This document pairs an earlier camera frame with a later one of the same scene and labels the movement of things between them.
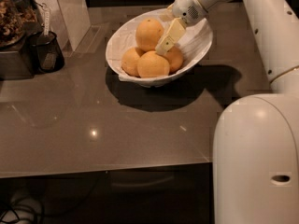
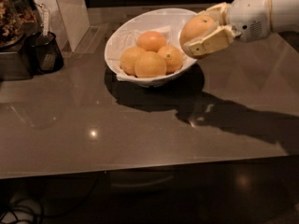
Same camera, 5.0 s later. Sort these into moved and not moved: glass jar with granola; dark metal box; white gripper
Moved: white gripper
Not moved: dark metal box; glass jar with granola
